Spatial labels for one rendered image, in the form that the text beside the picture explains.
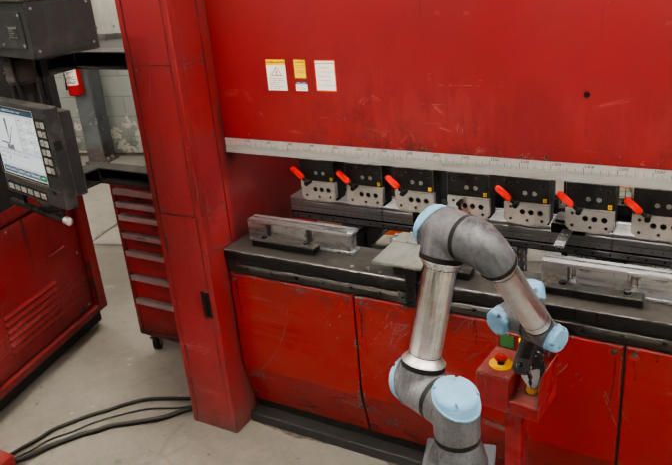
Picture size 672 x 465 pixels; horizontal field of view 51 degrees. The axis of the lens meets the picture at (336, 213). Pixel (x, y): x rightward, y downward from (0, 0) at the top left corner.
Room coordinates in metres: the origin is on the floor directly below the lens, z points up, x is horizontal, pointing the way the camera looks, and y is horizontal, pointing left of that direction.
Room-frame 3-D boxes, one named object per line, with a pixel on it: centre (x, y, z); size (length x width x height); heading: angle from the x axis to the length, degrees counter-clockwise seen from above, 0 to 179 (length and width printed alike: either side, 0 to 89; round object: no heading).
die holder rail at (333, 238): (2.67, 0.15, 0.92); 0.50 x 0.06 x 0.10; 59
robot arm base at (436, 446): (1.43, -0.25, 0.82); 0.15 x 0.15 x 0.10
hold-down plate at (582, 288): (2.03, -0.82, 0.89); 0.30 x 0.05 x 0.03; 59
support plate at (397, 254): (2.26, -0.25, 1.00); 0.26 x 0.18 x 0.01; 149
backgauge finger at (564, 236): (2.28, -0.81, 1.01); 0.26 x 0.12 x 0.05; 149
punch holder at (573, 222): (2.09, -0.82, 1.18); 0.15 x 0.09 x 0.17; 59
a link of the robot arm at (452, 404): (1.44, -0.25, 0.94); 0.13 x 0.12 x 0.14; 33
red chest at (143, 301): (3.46, 0.78, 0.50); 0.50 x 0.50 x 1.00; 59
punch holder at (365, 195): (2.50, -0.13, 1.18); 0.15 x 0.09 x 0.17; 59
